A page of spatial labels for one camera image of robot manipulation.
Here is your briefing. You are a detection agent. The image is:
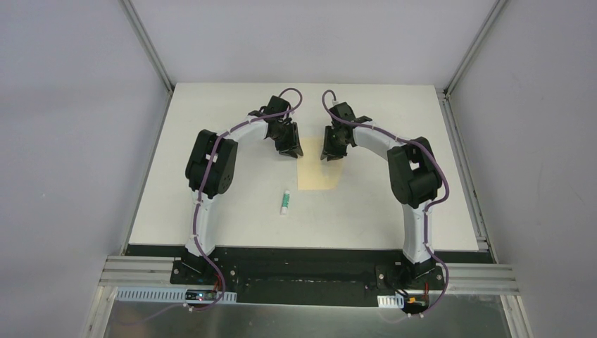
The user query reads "cream paper envelope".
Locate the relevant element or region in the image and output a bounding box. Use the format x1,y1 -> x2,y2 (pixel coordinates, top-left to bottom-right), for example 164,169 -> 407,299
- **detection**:
296,137 -> 344,191

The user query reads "green white glue stick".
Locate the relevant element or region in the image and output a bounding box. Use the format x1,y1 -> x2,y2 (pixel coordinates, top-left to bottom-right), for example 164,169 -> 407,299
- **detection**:
279,189 -> 291,215

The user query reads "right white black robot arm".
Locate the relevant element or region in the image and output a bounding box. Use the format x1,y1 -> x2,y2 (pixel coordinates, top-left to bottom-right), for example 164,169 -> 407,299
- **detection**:
320,102 -> 445,289

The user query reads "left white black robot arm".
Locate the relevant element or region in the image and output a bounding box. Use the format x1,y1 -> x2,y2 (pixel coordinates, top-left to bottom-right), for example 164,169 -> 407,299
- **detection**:
182,95 -> 303,285

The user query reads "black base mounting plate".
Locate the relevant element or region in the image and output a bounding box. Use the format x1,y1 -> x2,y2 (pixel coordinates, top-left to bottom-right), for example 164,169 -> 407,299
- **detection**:
170,247 -> 445,307

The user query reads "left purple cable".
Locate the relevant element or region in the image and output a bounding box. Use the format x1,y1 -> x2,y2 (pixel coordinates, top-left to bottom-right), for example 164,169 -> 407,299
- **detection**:
191,87 -> 304,313

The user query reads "purple cable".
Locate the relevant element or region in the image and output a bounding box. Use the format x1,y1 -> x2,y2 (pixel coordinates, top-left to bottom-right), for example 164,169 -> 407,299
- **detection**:
322,89 -> 451,324
191,87 -> 304,313

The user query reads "right white cable duct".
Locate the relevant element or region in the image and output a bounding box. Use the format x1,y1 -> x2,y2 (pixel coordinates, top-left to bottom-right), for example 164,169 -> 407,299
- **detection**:
377,293 -> 405,309

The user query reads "white cable duct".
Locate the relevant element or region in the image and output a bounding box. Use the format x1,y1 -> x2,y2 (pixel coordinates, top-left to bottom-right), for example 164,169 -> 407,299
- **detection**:
115,287 -> 237,304
377,293 -> 405,309

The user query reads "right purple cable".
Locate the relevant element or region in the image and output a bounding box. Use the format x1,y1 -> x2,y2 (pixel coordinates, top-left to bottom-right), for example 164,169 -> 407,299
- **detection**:
322,89 -> 451,324

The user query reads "left white cable duct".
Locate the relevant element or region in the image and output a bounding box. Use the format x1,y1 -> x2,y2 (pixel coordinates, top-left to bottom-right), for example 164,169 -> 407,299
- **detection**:
115,287 -> 237,304

